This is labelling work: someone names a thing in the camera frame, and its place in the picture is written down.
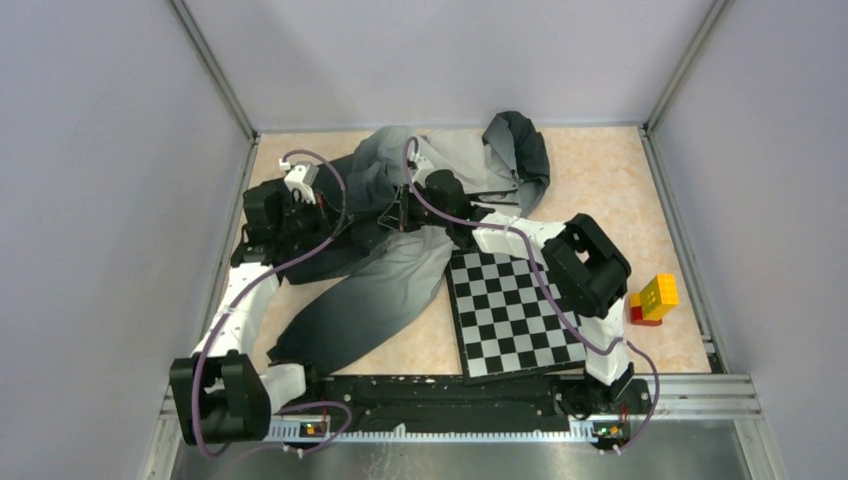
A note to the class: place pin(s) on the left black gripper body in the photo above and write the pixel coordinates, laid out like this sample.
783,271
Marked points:
303,220

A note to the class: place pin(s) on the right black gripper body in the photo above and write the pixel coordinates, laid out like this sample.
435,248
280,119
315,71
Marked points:
419,216

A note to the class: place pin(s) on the grey gradient zip jacket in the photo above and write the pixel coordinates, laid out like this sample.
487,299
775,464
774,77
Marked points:
388,278

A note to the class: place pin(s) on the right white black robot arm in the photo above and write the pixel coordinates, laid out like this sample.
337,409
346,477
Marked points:
581,273

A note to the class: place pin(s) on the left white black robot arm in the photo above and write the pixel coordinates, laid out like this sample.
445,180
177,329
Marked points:
219,396

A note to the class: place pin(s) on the black white checkerboard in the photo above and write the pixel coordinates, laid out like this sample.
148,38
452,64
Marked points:
504,326

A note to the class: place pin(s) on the yellow toy brick block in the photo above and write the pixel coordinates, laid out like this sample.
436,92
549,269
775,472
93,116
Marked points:
659,297

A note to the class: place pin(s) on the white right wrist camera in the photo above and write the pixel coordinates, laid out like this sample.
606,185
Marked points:
420,165

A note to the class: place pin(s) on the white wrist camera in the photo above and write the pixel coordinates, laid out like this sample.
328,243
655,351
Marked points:
299,178
420,165

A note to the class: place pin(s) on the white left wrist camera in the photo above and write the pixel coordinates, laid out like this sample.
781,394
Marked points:
299,178

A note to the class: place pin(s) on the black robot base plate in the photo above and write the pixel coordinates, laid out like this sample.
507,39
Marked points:
447,405

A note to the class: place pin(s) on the aluminium frame rail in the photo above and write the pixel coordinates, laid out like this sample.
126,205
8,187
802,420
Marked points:
697,397

